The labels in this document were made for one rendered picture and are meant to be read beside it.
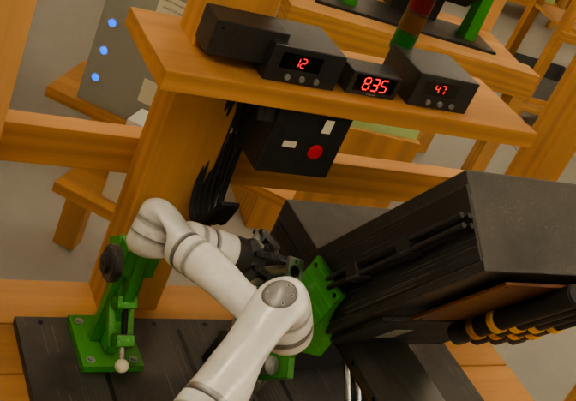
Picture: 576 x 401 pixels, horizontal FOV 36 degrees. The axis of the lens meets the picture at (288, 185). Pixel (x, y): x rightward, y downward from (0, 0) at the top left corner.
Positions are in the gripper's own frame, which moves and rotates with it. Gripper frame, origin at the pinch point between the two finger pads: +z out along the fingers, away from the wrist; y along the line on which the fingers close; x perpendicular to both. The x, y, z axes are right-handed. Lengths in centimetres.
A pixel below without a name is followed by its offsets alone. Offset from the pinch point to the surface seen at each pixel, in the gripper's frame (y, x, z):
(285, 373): -19.2, -2.5, 2.6
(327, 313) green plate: -7.5, -11.1, 2.9
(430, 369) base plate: -9, 12, 64
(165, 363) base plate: -20.2, 27.4, -4.2
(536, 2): 309, 223, 394
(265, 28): 38.5, -12.5, -24.5
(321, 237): 9.9, 2.0, 10.7
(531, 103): 235, 230, 411
